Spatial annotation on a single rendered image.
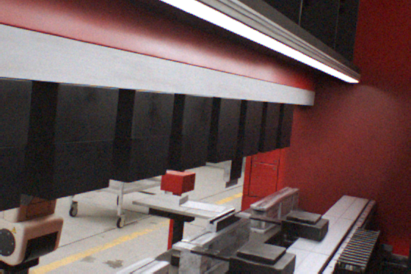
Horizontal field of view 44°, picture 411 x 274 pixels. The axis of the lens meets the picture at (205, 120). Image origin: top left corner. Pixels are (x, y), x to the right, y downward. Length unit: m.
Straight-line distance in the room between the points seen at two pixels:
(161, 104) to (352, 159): 1.43
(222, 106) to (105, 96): 0.50
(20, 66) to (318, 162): 1.79
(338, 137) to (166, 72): 1.41
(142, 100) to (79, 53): 0.20
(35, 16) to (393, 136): 1.80
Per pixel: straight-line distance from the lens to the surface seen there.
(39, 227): 2.05
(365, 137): 2.27
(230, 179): 1.48
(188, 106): 1.08
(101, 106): 0.81
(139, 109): 0.91
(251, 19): 0.80
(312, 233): 1.42
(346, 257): 1.13
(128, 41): 0.86
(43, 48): 0.70
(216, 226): 1.42
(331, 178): 2.31
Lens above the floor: 1.34
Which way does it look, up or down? 3 degrees down
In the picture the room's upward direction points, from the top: 6 degrees clockwise
